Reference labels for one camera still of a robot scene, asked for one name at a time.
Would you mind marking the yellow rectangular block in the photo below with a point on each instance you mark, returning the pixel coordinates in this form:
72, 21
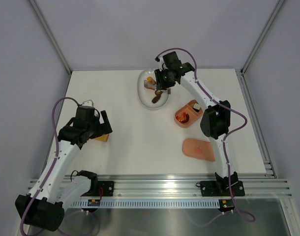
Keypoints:
103, 138

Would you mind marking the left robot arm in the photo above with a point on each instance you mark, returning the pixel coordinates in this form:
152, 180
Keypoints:
45, 204

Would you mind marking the left aluminium frame post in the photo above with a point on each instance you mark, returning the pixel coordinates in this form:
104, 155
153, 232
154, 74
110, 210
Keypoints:
49, 34

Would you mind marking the right side aluminium rail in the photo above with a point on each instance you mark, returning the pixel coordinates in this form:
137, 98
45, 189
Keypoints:
261, 141

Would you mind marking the pink lunch box lid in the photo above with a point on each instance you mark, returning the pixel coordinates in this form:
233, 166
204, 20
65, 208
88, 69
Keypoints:
198, 149

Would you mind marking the aluminium front rail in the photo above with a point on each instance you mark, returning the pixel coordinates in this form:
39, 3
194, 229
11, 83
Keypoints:
184, 186

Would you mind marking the orange shrimp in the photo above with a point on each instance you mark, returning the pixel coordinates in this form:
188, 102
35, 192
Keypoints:
181, 117

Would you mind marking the right aluminium frame post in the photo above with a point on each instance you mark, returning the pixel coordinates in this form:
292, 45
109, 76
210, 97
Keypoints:
263, 34

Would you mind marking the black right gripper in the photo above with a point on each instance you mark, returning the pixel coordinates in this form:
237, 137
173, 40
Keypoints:
161, 84

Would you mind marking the dark brown food piece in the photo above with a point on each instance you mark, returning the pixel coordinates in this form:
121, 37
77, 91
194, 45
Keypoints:
158, 94

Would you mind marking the aluminium frame post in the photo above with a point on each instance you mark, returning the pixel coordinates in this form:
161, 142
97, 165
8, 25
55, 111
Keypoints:
263, 34
49, 34

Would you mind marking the brown orange food piece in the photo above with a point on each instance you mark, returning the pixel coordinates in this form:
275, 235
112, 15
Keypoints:
153, 82

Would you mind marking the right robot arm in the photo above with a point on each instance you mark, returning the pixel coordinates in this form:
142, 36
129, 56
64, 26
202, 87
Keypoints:
216, 117

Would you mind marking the white oval plate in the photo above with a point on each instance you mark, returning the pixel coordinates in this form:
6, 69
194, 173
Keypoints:
146, 95

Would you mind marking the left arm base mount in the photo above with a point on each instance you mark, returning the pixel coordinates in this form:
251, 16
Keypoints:
103, 188

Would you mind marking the white slotted cable duct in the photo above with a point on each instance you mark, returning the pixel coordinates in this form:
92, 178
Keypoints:
152, 203

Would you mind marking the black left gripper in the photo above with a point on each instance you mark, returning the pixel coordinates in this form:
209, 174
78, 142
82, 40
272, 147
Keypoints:
106, 128

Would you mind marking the aluminium rail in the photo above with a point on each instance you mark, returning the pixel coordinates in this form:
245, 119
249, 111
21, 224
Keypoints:
184, 186
261, 141

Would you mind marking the fried egg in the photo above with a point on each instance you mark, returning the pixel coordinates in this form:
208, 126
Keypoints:
148, 79

